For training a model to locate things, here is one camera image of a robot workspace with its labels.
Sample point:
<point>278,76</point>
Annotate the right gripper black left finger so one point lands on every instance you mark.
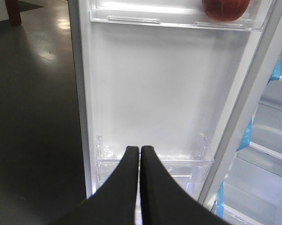
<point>114,202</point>

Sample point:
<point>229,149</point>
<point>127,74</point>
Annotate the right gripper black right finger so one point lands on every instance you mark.
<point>163,201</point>

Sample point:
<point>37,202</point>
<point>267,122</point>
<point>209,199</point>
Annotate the red yellow apple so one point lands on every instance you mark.
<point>225,10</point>

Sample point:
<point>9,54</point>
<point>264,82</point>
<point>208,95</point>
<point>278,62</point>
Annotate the clear fridge crisper drawer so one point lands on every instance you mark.
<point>239,207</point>

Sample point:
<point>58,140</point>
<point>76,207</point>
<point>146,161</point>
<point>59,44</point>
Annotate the grey fridge body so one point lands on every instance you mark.
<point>258,163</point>

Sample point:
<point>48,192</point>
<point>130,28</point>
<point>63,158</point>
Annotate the white fridge door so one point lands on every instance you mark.
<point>162,86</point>

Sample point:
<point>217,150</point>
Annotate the clear door shelf bin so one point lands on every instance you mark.
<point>191,167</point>

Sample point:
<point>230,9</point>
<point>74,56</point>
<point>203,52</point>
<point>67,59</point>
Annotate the clear upper door bin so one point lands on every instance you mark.
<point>177,14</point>

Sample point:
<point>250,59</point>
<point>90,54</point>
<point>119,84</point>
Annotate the red brown furniture leg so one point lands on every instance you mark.
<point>13,12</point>

